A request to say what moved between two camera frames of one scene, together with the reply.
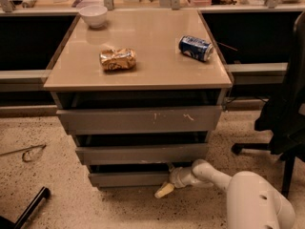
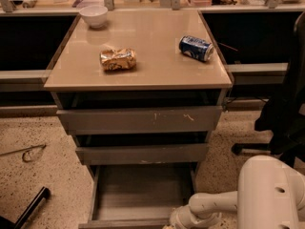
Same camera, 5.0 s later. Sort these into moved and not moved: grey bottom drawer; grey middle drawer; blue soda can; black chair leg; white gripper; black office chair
Moved: white gripper; grey bottom drawer
Not moved: black office chair; grey middle drawer; black chair leg; blue soda can
